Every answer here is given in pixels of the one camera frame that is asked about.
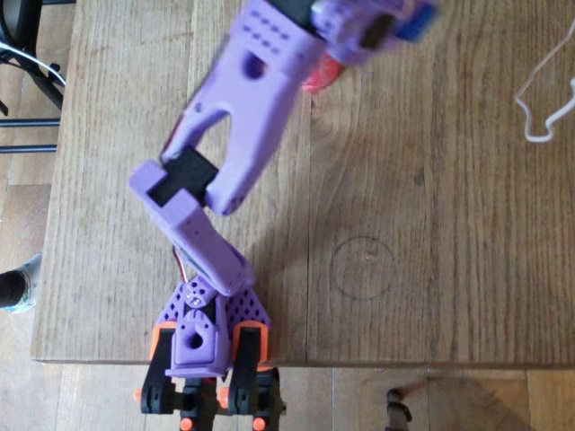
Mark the black and orange table clamp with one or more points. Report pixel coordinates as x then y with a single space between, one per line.
157 372
245 368

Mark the blue toy building brick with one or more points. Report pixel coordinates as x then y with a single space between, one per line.
415 27

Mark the purple robot arm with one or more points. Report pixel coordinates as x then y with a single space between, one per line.
251 103

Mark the black metal chair frame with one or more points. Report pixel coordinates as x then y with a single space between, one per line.
31 67

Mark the grey camera tripod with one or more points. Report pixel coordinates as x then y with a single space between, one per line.
397 406

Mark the red cup with white print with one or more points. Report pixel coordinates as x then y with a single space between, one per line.
323 76

